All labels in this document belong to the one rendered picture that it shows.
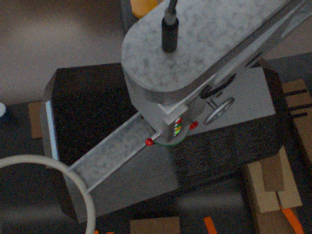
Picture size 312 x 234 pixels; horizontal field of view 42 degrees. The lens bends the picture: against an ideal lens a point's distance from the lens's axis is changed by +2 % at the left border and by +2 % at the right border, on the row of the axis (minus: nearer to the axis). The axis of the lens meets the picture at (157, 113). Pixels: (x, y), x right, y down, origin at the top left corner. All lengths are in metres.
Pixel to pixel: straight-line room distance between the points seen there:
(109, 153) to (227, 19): 0.76
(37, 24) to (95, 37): 0.43
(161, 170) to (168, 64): 1.00
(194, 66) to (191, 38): 0.08
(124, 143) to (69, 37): 1.57
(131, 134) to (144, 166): 0.34
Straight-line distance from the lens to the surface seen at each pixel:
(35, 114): 2.87
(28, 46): 3.10
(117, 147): 1.61
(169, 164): 1.94
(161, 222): 2.54
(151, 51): 1.05
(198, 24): 1.09
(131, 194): 2.02
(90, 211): 1.56
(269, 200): 2.52
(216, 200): 2.69
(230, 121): 1.91
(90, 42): 3.00
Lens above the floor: 2.68
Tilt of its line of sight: 75 degrees down
